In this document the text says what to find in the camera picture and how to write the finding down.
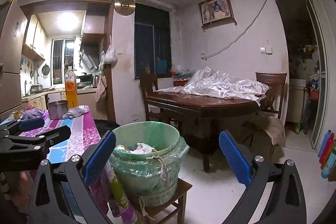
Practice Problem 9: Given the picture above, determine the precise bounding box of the dark blue window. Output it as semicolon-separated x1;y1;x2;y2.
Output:
134;3;171;79

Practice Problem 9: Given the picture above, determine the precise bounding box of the person's left hand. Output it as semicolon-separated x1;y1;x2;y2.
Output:
5;171;33;195

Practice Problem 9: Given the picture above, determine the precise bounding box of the white plastic sheet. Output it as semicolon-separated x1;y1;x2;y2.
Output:
158;67;269;104

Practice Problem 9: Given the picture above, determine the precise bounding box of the green lined trash bucket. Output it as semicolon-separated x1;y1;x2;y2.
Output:
109;121;189;199

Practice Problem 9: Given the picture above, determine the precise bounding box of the round brass wall plate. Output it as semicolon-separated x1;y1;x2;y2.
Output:
114;0;135;16

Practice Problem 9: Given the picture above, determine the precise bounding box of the purple snack bag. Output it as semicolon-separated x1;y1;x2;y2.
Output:
21;108;45;121

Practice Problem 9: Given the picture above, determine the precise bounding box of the dark wooden dining table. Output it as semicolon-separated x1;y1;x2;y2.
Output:
145;91;260;172

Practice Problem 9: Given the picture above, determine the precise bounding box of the grey refrigerator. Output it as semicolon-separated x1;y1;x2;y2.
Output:
0;1;27;114

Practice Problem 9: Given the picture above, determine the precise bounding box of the small wooden stool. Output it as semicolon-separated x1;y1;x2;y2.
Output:
126;177;193;223

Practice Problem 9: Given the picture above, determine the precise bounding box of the white cloth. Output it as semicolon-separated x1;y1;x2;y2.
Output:
131;143;157;155

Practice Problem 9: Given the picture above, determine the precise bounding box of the steel pot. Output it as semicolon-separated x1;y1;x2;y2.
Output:
48;100;73;120

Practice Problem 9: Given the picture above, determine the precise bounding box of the hanging white plastic bag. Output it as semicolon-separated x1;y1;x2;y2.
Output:
102;45;118;65

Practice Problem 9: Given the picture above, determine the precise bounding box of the bread in plastic bag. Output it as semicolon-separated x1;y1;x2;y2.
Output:
13;110;23;119

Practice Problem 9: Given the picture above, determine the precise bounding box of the framed elephant picture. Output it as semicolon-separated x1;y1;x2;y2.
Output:
198;0;236;29

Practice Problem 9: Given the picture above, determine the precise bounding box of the floral purple tablecloth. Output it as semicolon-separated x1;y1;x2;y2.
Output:
9;111;143;223

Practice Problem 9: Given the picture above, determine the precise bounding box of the orange juice bottle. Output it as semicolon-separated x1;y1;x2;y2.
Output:
65;66;79;109

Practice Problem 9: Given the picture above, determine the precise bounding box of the grey glove beside pot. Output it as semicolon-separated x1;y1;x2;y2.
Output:
62;106;89;119

